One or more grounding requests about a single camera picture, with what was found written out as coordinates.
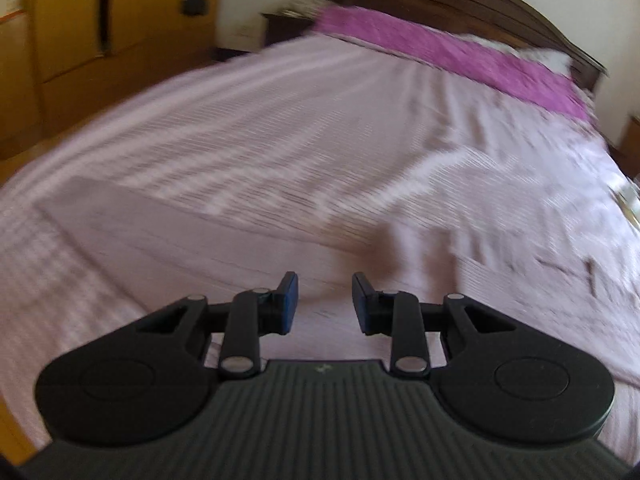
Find lilac knitted cardigan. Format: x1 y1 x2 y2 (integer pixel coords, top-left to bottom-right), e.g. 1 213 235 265
38 177 639 385

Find pink checked bed sheet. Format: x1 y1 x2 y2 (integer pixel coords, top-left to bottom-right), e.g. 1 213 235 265
1 35 639 463

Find magenta crinkled pillow cover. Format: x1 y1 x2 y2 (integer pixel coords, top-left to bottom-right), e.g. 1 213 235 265
312 6 589 122

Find beige power strip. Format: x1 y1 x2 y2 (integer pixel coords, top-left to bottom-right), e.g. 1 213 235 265
612 179 640 223

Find dark wooden nightstand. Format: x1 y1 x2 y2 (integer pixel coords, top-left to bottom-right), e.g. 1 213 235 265
262 13 314 47

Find wooden dresser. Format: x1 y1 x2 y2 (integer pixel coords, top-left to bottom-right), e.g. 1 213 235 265
608 114 640 179

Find white pillow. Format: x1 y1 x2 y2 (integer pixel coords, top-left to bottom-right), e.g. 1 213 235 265
457 35 573 77

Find small black hanging bag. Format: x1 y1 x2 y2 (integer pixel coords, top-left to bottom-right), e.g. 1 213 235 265
180 0 209 18

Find dark wooden headboard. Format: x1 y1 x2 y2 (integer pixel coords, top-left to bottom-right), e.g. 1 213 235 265
331 0 608 92

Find yellow wooden wardrobe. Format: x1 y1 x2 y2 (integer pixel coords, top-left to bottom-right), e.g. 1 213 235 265
1 0 218 159

